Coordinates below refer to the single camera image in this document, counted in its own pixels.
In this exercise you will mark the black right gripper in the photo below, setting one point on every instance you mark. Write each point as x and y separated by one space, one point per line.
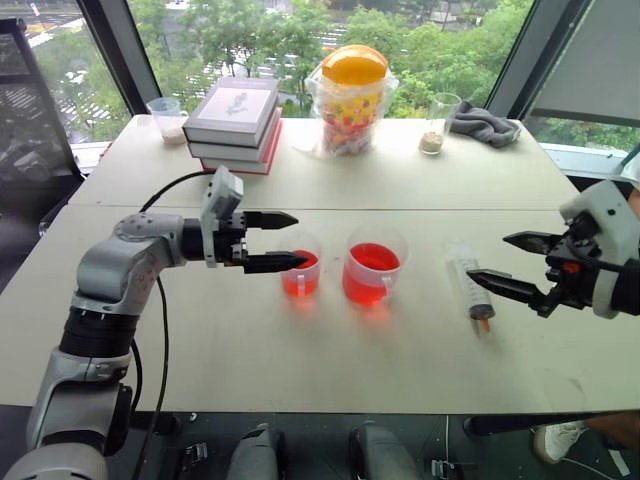
570 285

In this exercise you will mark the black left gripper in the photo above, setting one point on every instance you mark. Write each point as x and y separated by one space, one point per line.
234 240

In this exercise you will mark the person's bare forearm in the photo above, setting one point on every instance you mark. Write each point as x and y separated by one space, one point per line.
635 200

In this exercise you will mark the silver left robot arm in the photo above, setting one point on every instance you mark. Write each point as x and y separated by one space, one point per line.
115 260

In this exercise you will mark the small cup red liquid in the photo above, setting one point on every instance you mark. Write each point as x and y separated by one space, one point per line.
299 285

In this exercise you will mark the clear plastic syringe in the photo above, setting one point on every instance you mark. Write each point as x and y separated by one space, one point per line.
467 260

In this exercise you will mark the large cup red liquid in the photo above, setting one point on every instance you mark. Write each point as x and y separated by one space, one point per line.
367 285

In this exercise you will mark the clear measuring cup with powder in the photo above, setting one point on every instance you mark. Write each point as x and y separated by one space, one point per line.
167 122

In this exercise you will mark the red cover book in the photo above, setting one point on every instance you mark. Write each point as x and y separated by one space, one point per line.
267 160

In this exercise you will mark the grey book with white pages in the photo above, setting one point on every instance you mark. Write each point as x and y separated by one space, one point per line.
227 150

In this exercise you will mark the thick grey hardcover book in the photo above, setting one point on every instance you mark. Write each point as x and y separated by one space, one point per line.
235 107

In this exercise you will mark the grey cloth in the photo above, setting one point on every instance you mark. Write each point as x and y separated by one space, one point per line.
485 125

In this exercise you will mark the tall glass with grains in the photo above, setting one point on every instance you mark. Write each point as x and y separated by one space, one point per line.
437 125

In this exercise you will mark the candy jar with yellow lid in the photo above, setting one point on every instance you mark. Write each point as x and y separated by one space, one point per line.
352 100

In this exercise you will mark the black table leg bar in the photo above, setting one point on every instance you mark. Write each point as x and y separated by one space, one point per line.
500 425

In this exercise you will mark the white sneaker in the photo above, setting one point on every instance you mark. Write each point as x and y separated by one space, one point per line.
557 440

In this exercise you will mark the person's bare leg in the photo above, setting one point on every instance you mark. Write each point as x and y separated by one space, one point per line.
617 430

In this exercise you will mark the dark grey rounded shape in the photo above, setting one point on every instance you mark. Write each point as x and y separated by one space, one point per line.
257 455

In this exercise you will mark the grey window roller blind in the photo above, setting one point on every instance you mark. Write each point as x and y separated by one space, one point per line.
595 60

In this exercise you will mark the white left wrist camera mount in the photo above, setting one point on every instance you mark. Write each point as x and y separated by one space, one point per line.
222 192

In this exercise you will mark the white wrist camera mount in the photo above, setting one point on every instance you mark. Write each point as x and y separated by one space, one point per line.
222 192
610 210

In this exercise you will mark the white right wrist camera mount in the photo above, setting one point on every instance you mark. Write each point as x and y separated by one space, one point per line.
610 210

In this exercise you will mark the black window frame post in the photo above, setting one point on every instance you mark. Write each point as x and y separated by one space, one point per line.
530 55
122 55

